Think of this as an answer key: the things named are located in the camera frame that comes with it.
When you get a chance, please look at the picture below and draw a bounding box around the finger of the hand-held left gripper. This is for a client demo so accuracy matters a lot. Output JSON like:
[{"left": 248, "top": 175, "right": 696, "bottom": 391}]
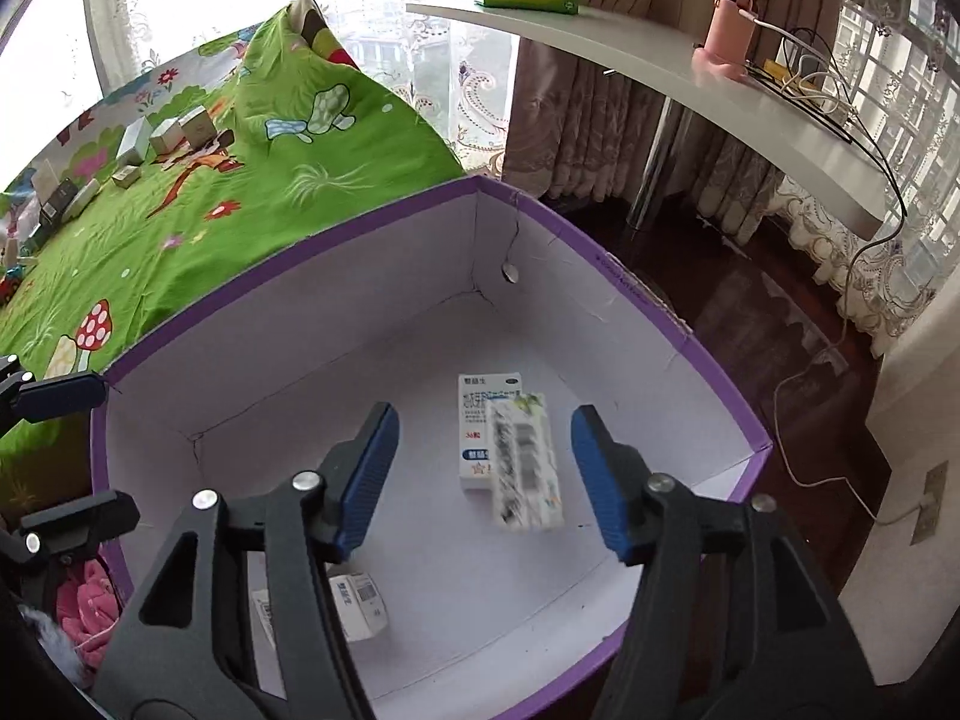
[
  {"left": 16, "top": 490, "right": 142, "bottom": 601},
  {"left": 0, "top": 355, "right": 108, "bottom": 422}
]

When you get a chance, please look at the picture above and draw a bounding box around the chrome desk leg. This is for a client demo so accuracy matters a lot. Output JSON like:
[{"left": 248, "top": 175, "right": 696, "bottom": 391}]
[{"left": 626, "top": 101, "right": 691, "bottom": 230}]

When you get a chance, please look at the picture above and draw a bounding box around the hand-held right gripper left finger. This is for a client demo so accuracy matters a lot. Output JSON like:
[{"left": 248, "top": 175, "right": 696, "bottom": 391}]
[{"left": 94, "top": 401, "right": 402, "bottom": 720}]

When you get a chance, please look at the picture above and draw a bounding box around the pink fuzzy cloth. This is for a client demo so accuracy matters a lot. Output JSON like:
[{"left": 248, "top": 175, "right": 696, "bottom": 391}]
[{"left": 56, "top": 559, "right": 125, "bottom": 672}]

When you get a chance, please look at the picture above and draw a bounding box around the white barcode medicine box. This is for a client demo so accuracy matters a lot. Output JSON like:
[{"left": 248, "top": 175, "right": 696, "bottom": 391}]
[{"left": 250, "top": 586, "right": 290, "bottom": 702}]

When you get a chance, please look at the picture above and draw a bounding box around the pink desk fan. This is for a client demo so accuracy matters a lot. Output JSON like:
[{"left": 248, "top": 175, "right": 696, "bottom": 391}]
[{"left": 691, "top": 0, "right": 794, "bottom": 80}]

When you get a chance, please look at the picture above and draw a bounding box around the purple cardboard storage box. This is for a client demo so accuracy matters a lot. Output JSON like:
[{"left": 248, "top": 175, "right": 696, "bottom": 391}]
[{"left": 90, "top": 174, "right": 773, "bottom": 720}]

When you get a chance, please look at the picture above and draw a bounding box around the brown curtain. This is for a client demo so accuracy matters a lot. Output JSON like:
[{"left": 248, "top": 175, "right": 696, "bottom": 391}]
[{"left": 501, "top": 0, "right": 848, "bottom": 205}]

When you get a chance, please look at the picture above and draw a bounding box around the white power cable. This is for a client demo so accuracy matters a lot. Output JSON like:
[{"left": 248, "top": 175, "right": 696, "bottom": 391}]
[{"left": 772, "top": 270, "right": 931, "bottom": 526}]

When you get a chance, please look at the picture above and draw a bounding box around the green cartoon printed bedsheet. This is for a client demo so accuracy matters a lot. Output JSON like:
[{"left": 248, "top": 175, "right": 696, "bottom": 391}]
[{"left": 0, "top": 0, "right": 466, "bottom": 533}]

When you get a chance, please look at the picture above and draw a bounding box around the black cable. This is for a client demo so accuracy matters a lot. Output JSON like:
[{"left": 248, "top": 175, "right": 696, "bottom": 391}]
[{"left": 750, "top": 28, "right": 910, "bottom": 301}]

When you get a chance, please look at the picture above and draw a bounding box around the wall outlet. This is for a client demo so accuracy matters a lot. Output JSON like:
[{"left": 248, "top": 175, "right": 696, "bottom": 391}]
[{"left": 910, "top": 461, "right": 950, "bottom": 547}]

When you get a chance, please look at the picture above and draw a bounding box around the white and blue medicine box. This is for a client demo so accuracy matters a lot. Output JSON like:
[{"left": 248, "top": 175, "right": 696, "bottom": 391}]
[{"left": 456, "top": 371, "right": 526, "bottom": 492}]

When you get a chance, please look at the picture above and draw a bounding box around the cluster of small cartons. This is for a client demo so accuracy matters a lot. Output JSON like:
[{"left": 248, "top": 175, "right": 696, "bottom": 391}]
[{"left": 28, "top": 105, "right": 236, "bottom": 226}]

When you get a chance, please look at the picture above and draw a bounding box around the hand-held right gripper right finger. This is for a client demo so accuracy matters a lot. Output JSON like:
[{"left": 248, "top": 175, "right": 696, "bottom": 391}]
[{"left": 570, "top": 403, "right": 877, "bottom": 720}]

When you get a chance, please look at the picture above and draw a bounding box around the white curved desk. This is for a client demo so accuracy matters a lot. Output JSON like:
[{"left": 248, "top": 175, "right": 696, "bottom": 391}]
[{"left": 405, "top": 1, "right": 908, "bottom": 241}]

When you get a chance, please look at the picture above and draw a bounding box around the yellow power strip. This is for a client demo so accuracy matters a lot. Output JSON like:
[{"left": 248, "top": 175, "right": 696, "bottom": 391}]
[{"left": 763, "top": 58, "right": 815, "bottom": 89}]

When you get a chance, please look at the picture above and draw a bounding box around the white fuzzy cloth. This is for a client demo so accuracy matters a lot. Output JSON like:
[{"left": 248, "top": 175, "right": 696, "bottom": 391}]
[{"left": 21, "top": 606, "right": 85, "bottom": 687}]

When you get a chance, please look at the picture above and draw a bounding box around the small white medicine box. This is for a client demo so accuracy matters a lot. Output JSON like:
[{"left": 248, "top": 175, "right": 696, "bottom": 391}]
[{"left": 328, "top": 572, "right": 389, "bottom": 644}]

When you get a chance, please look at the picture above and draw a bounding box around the green printed medicine box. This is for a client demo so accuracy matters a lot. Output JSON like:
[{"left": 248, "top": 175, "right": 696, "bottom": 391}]
[{"left": 484, "top": 390, "right": 567, "bottom": 533}]

